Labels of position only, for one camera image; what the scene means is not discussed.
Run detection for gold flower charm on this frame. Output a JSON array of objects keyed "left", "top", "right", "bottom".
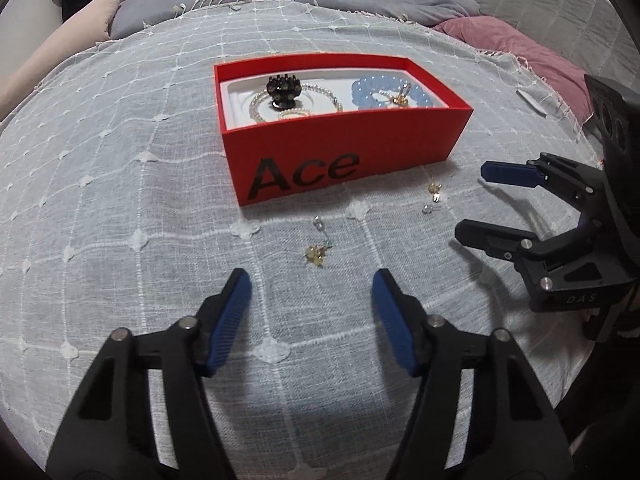
[{"left": 390, "top": 96, "right": 409, "bottom": 107}]

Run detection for person's right hand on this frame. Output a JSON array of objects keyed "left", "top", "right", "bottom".
[{"left": 582, "top": 287, "right": 639, "bottom": 342}]

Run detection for pink pillow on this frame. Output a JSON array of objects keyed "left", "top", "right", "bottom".
[{"left": 435, "top": 15, "right": 593, "bottom": 125}]

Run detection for gold charm silver clasp earring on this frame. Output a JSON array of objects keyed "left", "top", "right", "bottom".
[{"left": 304, "top": 216, "right": 333, "bottom": 268}]

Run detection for grey checked bedspread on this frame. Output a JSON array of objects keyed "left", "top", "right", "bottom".
[{"left": 1, "top": 0, "right": 597, "bottom": 479}]

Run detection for grey quilted headboard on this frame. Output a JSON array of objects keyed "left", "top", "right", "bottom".
[{"left": 475, "top": 0, "right": 639, "bottom": 91}]

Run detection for red Ace box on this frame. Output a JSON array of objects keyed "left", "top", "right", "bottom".
[{"left": 214, "top": 52, "right": 473, "bottom": 206}]

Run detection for black hair claw clip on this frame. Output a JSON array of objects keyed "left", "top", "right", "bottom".
[{"left": 266, "top": 74, "right": 302, "bottom": 112}]

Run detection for beige pillow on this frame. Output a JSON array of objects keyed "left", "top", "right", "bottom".
[{"left": 1, "top": 0, "right": 120, "bottom": 119}]

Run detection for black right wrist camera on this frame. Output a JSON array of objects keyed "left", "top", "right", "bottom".
[{"left": 585, "top": 75, "right": 639, "bottom": 262}]

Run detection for blue bead bracelet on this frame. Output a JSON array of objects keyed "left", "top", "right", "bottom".
[{"left": 349, "top": 72, "right": 434, "bottom": 111}]

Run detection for silver pearl necklace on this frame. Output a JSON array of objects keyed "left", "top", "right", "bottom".
[{"left": 248, "top": 83, "right": 345, "bottom": 124}]

